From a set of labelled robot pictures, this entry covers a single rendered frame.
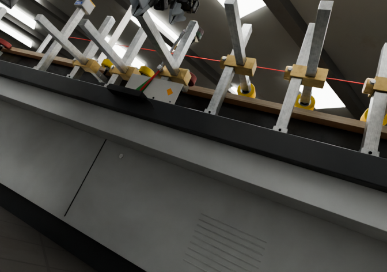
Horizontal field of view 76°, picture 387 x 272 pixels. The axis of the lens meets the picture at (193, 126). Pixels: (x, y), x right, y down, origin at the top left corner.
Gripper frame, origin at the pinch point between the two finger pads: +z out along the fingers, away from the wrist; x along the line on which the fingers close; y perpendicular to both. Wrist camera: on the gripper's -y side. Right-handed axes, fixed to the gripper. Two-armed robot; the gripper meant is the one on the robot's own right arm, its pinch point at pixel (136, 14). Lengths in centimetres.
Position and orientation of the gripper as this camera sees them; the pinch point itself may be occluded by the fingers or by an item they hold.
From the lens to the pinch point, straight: 83.5
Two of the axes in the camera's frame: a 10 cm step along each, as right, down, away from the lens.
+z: -3.8, 8.8, -2.9
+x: 8.8, 2.5, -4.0
